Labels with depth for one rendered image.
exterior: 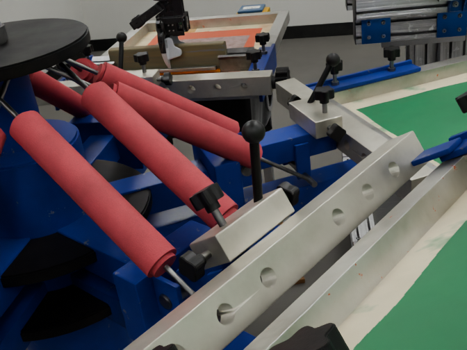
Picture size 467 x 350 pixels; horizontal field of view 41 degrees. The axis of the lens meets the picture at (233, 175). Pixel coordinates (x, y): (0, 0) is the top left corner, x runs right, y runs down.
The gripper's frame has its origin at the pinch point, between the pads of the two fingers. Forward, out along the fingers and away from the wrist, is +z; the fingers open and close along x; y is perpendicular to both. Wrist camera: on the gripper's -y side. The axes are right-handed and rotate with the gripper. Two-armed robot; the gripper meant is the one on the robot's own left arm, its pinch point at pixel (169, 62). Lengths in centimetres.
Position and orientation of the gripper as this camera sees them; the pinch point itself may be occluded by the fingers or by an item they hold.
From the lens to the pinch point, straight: 188.8
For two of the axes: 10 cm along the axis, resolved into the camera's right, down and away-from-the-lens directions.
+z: 1.2, 8.8, 4.6
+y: 9.8, -0.1, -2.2
